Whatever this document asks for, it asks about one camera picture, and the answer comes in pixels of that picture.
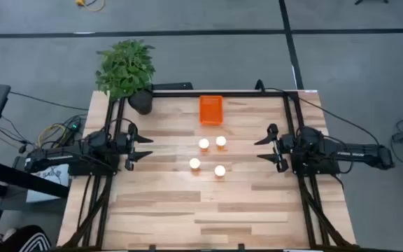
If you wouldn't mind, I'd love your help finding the black aluminium table frame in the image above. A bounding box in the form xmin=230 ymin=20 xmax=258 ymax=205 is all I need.
xmin=61 ymin=90 xmax=356 ymax=251

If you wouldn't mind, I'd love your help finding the black stand foot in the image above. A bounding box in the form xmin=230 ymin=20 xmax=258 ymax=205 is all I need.
xmin=354 ymin=0 xmax=390 ymax=6

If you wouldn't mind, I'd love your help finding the yellow extension cable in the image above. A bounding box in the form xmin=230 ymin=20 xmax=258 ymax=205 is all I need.
xmin=75 ymin=0 xmax=106 ymax=12

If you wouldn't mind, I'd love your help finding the black left wrist camera cable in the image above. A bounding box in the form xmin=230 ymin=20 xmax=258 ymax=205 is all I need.
xmin=105 ymin=118 xmax=134 ymax=136

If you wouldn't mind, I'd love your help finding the white printed paper sheet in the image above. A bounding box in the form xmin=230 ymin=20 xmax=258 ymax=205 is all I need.
xmin=26 ymin=164 xmax=70 ymax=204

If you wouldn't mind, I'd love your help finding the black flat box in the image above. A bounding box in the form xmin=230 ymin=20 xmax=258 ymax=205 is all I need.
xmin=151 ymin=82 xmax=194 ymax=91

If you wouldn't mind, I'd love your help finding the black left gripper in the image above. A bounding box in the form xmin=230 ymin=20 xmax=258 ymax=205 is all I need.
xmin=115 ymin=122 xmax=153 ymax=172

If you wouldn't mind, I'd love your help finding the black power adapter green light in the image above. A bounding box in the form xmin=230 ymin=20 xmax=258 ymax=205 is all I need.
xmin=66 ymin=118 xmax=83 ymax=136

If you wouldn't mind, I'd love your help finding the black plant pot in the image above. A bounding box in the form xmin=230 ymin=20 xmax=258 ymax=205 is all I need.
xmin=127 ymin=89 xmax=153 ymax=116

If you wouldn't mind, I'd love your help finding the orange plastic basket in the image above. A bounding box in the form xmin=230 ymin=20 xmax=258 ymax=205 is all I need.
xmin=199 ymin=94 xmax=224 ymax=126

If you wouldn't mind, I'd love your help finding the yellow coiled cable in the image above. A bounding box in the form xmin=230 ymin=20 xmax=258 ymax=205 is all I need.
xmin=37 ymin=122 xmax=70 ymax=148

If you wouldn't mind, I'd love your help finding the person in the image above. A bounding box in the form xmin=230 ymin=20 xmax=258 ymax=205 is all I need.
xmin=0 ymin=225 xmax=52 ymax=252

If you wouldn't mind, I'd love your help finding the green leafy plant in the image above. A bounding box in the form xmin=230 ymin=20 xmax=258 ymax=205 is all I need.
xmin=94 ymin=38 xmax=156 ymax=101

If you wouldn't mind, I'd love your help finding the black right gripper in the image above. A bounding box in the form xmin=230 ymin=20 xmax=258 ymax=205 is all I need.
xmin=253 ymin=123 xmax=296 ymax=173

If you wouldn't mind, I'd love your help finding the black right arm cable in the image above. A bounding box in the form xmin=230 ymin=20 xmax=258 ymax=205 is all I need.
xmin=255 ymin=79 xmax=381 ymax=145

